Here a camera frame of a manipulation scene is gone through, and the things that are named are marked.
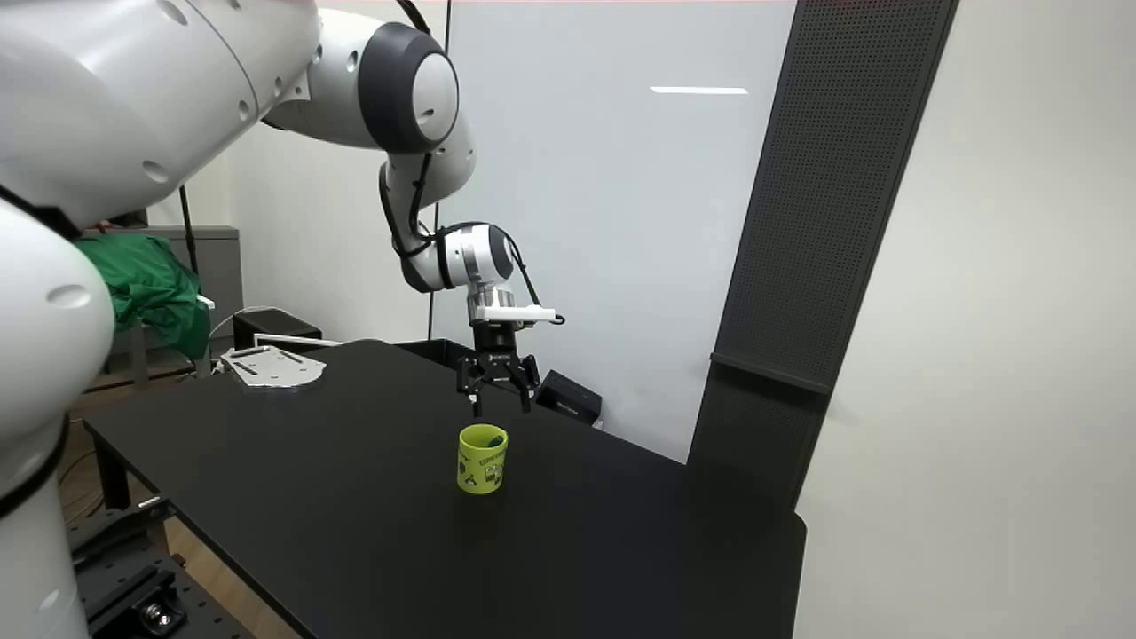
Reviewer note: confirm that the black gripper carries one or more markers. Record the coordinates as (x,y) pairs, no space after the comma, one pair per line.
(498,357)

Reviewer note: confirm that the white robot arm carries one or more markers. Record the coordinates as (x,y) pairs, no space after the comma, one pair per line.
(117,92)

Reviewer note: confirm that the small black angled box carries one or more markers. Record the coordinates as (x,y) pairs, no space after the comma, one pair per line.
(570,394)

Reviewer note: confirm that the yellow-green mug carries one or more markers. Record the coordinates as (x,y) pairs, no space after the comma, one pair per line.
(479,465)

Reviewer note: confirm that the white board panel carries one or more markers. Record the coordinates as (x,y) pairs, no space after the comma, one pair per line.
(641,235)

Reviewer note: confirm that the white paper sheets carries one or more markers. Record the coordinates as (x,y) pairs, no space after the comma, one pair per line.
(277,371)

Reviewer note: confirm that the grey cabinet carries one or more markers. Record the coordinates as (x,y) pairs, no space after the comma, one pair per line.
(216,268)

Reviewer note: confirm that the dark grey pillar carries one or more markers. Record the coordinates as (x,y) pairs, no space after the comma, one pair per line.
(802,235)

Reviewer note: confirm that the black stand pole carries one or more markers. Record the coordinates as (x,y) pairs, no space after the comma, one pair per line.
(187,235)

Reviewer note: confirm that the green cloth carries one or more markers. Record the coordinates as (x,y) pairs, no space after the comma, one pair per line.
(153,287)

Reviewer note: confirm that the black optical breadboard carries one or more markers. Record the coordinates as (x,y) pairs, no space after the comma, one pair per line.
(130,590)

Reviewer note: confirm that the grey wrist camera bar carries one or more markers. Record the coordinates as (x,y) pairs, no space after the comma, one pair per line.
(516,313)

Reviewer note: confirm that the black table leg frame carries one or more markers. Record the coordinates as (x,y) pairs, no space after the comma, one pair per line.
(111,472)

